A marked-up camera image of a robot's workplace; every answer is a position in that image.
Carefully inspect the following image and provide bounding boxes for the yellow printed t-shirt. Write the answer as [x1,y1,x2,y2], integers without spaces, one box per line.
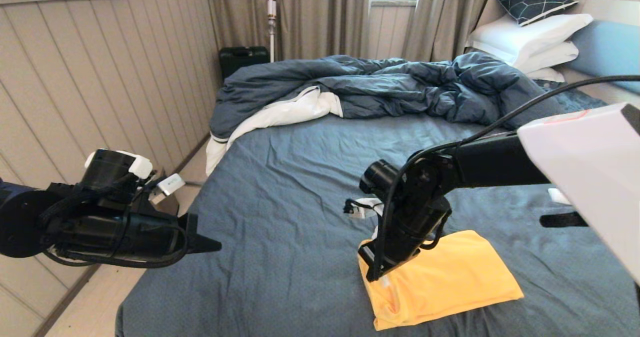
[358,230,525,332]

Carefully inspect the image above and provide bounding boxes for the brown trash bin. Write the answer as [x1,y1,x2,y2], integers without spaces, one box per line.
[145,169,181,217]

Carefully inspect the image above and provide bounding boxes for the dark blue bed sheet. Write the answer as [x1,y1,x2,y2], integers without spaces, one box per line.
[115,79,640,337]

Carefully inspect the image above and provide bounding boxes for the dark blue duvet white lining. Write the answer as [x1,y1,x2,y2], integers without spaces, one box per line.
[206,52,572,175]

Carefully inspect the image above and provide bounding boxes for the white flat oblong object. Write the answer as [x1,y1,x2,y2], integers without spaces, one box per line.
[548,188,572,206]

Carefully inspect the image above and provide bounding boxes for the dark green hard case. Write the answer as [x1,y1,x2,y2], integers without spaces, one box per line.
[219,46,271,80]

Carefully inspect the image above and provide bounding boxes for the beige curtain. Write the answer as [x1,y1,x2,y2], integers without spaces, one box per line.
[205,0,371,62]
[400,0,546,63]

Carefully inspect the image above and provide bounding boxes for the white stick vacuum cleaner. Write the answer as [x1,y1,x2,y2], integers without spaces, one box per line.
[266,0,278,63]

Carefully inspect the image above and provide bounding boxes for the large white pillow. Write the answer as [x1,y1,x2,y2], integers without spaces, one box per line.
[465,12,595,68]

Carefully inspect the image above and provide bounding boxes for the dark geometric patterned cushion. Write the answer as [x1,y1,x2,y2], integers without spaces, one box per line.
[493,0,579,27]

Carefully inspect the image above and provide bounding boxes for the blue padded headboard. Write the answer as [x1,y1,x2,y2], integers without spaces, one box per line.
[567,19,640,95]

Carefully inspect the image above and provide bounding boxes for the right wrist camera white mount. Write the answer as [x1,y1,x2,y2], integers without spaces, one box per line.
[343,197,385,220]

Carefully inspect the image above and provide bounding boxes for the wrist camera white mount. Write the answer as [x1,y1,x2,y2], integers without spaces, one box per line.
[84,149,186,205]
[343,197,385,220]

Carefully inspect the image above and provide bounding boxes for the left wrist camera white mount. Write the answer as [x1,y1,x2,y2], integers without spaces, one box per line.
[84,149,186,205]

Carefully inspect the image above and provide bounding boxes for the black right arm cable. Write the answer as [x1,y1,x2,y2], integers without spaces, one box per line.
[367,74,640,282]

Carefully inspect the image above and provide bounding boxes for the beige headboard frame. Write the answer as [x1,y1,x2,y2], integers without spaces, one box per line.
[475,0,640,112]

